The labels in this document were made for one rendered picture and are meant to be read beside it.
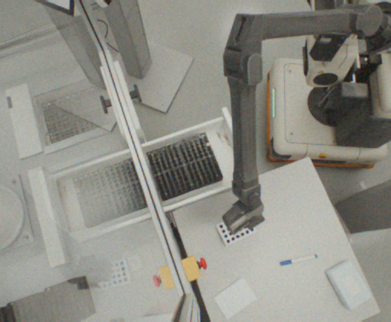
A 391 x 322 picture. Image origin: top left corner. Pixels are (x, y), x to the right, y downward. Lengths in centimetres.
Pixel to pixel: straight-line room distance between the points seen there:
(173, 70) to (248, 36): 156
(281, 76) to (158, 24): 102
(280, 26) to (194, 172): 55
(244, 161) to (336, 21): 43
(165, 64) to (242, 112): 155
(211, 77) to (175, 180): 127
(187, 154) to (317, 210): 54
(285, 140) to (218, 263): 90
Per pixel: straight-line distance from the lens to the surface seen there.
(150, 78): 227
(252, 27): 76
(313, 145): 190
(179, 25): 254
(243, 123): 82
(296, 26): 86
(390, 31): 112
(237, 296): 122
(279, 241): 125
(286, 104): 195
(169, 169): 112
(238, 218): 97
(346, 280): 129
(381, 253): 227
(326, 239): 131
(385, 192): 167
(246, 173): 89
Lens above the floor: 198
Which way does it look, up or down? 75 degrees down
